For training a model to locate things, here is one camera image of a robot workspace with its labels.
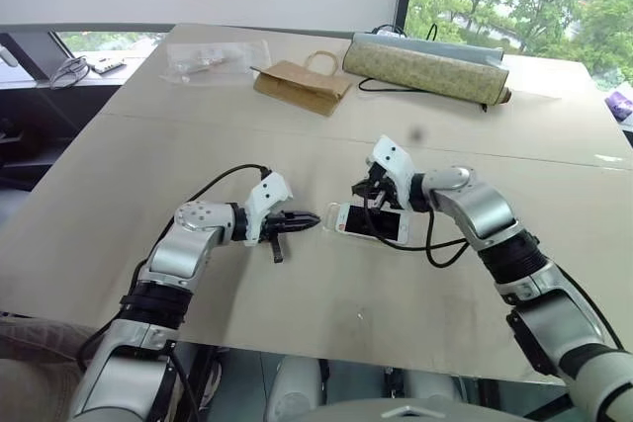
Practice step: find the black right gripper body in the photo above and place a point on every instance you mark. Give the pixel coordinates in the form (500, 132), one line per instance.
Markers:
(385, 186)

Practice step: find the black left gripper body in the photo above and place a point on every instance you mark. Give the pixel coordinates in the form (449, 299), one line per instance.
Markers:
(275, 229)

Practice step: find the white smartphone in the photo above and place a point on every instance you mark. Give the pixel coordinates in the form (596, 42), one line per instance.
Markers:
(330, 218)
(381, 224)

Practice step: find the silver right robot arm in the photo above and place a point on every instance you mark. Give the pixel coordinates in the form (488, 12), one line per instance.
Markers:
(475, 209)

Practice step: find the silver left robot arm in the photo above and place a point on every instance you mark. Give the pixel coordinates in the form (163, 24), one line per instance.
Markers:
(183, 254)

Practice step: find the brown paper bag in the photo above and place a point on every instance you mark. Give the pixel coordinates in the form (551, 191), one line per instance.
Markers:
(301, 86)

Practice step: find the beige patterned rolled mat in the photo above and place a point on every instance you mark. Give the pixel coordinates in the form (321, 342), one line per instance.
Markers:
(425, 68)

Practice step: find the grey rounded robot leg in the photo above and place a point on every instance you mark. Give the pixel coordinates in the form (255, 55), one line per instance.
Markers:
(432, 385)
(292, 387)

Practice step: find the clear plastic bag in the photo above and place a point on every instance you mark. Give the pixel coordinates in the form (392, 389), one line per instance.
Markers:
(217, 61)

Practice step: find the white power strip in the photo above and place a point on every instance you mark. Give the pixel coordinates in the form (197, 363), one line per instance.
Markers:
(108, 66)

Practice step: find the purple object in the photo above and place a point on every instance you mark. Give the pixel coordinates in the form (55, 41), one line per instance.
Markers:
(622, 105)

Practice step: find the black side desk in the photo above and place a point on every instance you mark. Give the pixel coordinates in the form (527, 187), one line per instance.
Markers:
(49, 115)

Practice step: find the brown rounded cushion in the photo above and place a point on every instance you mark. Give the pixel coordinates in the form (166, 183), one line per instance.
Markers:
(34, 372)

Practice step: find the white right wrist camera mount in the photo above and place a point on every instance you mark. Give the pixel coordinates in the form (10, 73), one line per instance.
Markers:
(395, 157)

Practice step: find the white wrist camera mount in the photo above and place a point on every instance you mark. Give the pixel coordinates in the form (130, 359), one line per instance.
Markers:
(395, 157)
(264, 194)

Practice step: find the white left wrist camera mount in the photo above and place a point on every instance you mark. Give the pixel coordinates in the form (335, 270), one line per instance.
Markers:
(264, 194)

